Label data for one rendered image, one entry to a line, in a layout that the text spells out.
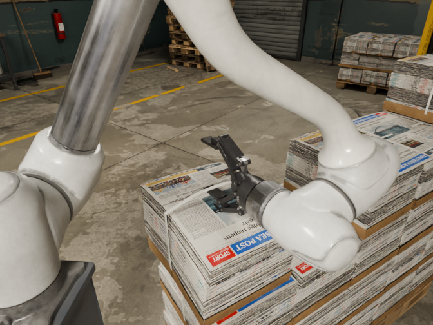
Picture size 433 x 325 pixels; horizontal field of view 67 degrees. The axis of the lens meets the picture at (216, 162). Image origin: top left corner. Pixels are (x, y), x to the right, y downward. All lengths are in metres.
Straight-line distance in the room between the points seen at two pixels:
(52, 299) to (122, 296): 1.34
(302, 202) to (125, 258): 1.83
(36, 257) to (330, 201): 0.53
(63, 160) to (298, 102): 0.48
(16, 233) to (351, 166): 0.58
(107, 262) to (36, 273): 1.62
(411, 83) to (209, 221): 1.14
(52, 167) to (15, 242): 0.18
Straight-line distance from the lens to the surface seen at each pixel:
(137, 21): 0.63
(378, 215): 1.20
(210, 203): 0.85
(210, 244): 0.75
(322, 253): 0.55
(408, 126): 1.58
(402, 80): 1.67
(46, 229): 0.69
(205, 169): 1.03
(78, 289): 0.80
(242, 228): 0.79
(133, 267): 2.23
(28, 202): 0.66
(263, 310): 0.99
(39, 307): 0.76
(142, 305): 2.03
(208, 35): 0.44
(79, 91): 0.68
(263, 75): 0.48
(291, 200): 0.59
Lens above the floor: 1.57
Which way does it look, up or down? 29 degrees down
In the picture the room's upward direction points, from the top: straight up
